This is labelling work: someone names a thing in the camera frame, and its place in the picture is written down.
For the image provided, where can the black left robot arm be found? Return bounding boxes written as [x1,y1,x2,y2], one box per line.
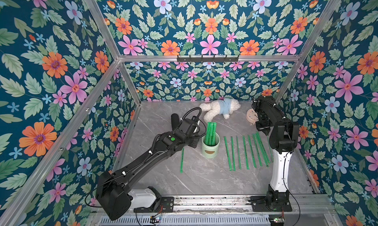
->
[95,114,201,221]

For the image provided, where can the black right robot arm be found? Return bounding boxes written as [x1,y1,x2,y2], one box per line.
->
[252,96,299,212]

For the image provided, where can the bundle of green wrapped straws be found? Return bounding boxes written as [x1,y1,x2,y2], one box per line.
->
[204,122,217,147]

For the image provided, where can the light green storage cup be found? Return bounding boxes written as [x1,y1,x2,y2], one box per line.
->
[201,133,220,159]

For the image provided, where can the black remote control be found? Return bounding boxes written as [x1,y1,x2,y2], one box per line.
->
[171,113,180,130]

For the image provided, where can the white plush teddy bear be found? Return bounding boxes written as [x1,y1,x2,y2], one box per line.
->
[199,98,241,122]

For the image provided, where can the black wall hook rack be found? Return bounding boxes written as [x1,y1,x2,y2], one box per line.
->
[176,55,239,63]

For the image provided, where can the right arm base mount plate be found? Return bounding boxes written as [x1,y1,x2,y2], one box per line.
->
[248,196,292,212]

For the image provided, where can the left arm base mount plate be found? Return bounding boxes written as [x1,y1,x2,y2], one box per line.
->
[133,196,175,214]

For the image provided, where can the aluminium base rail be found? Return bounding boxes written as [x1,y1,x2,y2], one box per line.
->
[172,194,336,214]

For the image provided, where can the white vented cable duct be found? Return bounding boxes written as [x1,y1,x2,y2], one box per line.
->
[99,215,271,226]

